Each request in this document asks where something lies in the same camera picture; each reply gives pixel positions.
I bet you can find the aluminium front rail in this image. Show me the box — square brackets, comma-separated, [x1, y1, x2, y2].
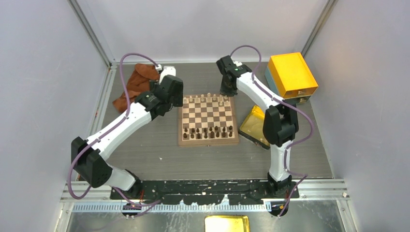
[60, 179, 350, 214]

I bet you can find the gold metal tin tray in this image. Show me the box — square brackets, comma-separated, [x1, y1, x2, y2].
[238, 105, 270, 150]

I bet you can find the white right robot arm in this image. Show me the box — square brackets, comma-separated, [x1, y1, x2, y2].
[216, 56, 299, 199]

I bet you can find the wooden chessboard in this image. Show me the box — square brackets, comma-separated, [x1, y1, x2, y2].
[177, 93, 239, 147]

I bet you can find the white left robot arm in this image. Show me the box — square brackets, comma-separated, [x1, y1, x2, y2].
[72, 75, 184, 200]

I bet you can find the yellow drawer box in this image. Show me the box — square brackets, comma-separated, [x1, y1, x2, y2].
[264, 52, 319, 103]

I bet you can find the brown cloth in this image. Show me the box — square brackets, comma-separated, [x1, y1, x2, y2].
[113, 63, 160, 113]

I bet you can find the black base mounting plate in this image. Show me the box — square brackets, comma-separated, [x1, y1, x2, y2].
[110, 179, 300, 205]

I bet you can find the gold tin lid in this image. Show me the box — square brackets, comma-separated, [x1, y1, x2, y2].
[204, 215, 250, 232]

